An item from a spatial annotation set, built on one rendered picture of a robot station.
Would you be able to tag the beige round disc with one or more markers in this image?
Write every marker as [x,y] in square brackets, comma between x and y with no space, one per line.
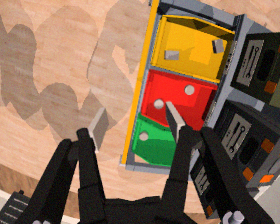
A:
[143,136]
[158,104]
[189,89]

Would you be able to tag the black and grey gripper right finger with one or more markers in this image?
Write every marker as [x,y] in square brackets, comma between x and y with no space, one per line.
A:
[233,202]

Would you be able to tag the small grey block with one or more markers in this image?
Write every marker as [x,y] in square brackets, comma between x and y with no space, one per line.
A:
[171,55]
[217,46]

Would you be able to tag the orange bar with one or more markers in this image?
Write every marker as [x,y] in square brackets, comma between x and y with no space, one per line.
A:
[140,76]

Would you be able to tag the green open bin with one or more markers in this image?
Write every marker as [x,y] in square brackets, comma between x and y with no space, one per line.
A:
[159,148]

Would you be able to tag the red bin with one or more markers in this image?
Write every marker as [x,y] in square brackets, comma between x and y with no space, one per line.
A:
[194,108]

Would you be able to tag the grey metal shelf rack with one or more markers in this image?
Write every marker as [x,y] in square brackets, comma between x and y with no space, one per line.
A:
[193,8]

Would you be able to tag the yellow open bin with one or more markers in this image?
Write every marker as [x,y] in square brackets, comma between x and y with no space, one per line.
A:
[192,37]

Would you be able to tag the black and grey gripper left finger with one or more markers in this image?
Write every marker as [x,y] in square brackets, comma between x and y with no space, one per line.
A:
[48,201]

